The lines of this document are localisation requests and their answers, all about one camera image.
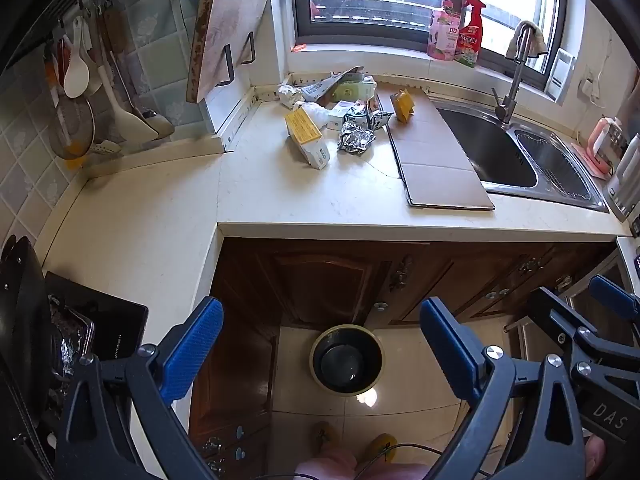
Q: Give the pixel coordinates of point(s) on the white slatted rack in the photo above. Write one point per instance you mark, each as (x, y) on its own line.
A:
(560, 75)

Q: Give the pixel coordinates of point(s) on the yellow embroidered slipper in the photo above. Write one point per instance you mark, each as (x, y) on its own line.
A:
(382, 447)
(327, 435)

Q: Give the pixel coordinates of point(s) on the black cooktop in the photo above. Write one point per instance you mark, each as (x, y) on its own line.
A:
(115, 325)

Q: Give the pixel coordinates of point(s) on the pink pump bottle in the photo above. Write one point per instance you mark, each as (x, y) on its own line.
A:
(444, 30)

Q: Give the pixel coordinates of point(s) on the person's right hand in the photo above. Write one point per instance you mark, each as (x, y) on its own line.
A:
(596, 457)

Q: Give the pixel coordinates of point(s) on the wooden cutting board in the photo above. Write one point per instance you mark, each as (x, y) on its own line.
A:
(225, 25)

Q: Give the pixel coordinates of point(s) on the red spray bottle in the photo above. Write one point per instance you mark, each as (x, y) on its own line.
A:
(469, 35)

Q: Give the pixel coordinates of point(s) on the yellow snack packet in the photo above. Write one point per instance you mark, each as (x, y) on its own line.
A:
(402, 105)

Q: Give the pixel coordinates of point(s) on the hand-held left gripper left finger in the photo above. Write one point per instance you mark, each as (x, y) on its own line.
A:
(195, 345)

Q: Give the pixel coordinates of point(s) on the metal mesh strainer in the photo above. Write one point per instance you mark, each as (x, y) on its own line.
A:
(72, 130)

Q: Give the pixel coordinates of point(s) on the round cream-rimmed bin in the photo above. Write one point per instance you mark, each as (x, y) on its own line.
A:
(347, 360)

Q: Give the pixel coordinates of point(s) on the white rice paddle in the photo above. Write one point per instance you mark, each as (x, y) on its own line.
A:
(76, 77)

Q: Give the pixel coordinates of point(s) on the pink fleece trousers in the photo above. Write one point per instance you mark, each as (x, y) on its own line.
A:
(325, 467)

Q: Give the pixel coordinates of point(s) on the pale green box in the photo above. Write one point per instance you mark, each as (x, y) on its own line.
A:
(352, 91)

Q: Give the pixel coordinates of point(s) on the foil-lined tray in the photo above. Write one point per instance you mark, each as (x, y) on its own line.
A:
(67, 345)

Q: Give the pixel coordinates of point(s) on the metal faucet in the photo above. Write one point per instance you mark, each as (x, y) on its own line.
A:
(505, 107)

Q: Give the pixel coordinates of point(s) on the black pan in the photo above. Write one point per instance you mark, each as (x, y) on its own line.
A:
(25, 320)

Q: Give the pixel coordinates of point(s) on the white kitchen appliance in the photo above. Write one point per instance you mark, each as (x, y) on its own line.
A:
(625, 180)

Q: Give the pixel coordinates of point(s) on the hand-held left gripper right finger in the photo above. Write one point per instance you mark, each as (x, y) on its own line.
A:
(447, 347)

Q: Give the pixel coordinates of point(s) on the beige cloth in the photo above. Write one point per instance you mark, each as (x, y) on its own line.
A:
(537, 42)

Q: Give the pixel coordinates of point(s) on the black and white wrapper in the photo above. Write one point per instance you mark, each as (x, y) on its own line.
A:
(370, 120)

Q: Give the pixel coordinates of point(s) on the black utensil rail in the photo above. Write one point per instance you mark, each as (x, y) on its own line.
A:
(75, 6)

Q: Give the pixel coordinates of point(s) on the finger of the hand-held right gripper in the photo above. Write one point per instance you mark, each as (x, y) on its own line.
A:
(547, 312)
(615, 295)

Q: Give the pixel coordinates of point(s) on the white wall socket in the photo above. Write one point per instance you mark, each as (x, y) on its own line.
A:
(590, 86)

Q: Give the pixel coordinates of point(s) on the white framed glass cabinet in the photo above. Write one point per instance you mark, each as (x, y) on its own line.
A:
(607, 260)

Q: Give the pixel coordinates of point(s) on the pink and white kettle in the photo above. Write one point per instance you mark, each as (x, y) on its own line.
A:
(602, 145)

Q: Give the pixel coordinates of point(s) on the flat cardboard sheet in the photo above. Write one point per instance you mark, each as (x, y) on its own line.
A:
(435, 160)

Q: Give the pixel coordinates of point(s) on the steel double sink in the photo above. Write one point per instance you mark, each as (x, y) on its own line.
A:
(490, 145)

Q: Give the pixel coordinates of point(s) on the yellow and white carton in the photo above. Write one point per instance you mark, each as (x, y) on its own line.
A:
(302, 130)

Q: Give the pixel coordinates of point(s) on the foil wrapper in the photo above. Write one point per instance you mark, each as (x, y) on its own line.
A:
(356, 140)

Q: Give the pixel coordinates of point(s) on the small white printed box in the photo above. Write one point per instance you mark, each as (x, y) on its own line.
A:
(340, 112)

